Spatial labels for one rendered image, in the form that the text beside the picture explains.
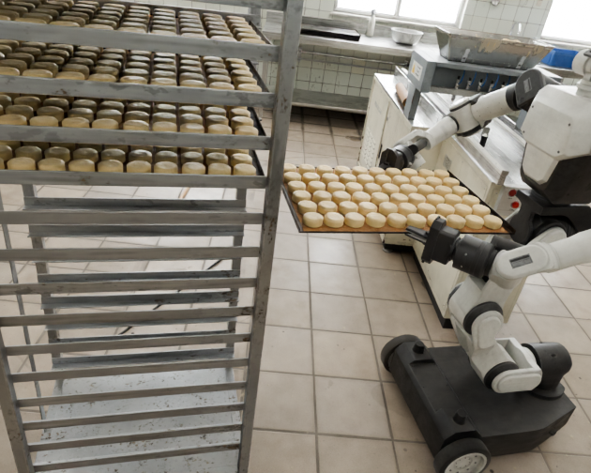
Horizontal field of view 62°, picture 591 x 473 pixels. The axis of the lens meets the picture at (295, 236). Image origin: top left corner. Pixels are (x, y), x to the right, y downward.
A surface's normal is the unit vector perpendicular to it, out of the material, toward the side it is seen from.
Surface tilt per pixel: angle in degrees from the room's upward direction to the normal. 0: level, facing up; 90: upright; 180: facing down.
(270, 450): 0
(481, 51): 115
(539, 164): 91
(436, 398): 0
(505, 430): 0
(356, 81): 90
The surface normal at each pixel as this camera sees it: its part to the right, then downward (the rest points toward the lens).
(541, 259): -0.32, -0.31
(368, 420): 0.12, -0.86
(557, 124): -0.97, 0.01
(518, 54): -0.04, 0.82
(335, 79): 0.00, 0.51
